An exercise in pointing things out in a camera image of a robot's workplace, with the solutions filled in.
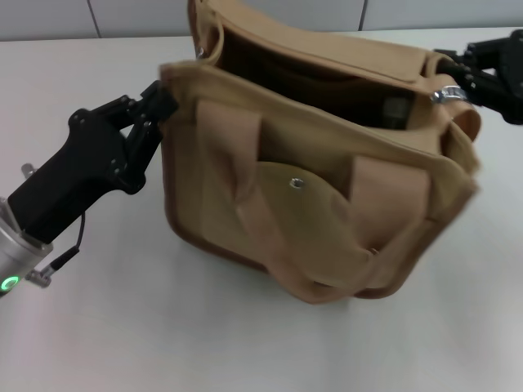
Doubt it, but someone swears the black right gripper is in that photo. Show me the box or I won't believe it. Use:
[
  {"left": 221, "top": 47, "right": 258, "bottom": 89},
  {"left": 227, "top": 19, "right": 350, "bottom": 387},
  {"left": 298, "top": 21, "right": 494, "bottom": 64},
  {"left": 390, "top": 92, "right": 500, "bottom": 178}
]
[{"left": 432, "top": 32, "right": 523, "bottom": 126}]

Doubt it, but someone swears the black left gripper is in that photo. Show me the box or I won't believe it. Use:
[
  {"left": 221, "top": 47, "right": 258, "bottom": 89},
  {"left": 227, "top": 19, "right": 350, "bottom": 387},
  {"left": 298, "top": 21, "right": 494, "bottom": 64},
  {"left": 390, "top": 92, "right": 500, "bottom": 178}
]
[{"left": 7, "top": 78, "right": 181, "bottom": 244}]

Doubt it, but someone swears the silver metal zipper pull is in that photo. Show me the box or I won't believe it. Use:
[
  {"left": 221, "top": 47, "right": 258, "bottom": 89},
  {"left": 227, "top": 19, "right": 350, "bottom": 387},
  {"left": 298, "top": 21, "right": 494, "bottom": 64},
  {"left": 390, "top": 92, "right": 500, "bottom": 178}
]
[{"left": 431, "top": 84, "right": 467, "bottom": 104}]

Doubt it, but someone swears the khaki canvas food bag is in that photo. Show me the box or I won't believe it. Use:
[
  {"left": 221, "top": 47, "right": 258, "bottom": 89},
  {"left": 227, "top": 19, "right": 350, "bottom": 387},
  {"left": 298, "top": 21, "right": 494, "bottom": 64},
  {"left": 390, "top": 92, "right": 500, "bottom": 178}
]
[{"left": 159, "top": 0, "right": 483, "bottom": 305}]

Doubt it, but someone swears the left gripper connector cable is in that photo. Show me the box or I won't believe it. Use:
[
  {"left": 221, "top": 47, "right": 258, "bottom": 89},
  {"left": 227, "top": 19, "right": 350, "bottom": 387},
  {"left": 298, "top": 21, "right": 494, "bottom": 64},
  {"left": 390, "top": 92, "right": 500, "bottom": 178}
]
[{"left": 22, "top": 162, "right": 87, "bottom": 289}]

